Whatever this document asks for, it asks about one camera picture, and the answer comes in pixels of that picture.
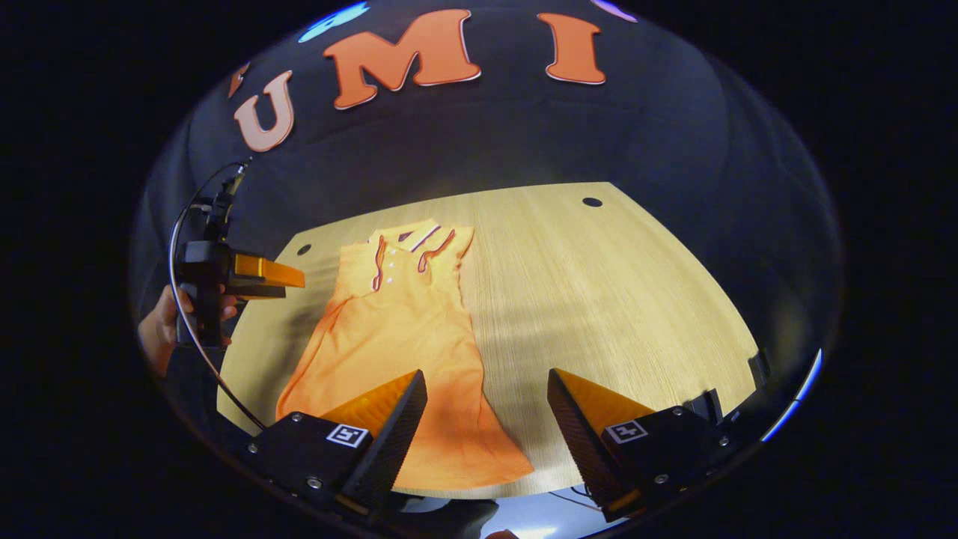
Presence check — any black cable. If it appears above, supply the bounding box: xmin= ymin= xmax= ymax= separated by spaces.
xmin=168 ymin=159 xmax=269 ymax=433

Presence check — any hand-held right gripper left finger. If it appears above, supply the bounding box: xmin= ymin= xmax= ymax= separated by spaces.
xmin=241 ymin=368 xmax=429 ymax=525

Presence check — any orange T-shirt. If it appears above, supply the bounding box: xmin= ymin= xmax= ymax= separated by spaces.
xmin=275 ymin=219 xmax=535 ymax=493

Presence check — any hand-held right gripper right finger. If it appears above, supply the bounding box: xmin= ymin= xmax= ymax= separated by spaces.
xmin=546 ymin=367 xmax=738 ymax=523

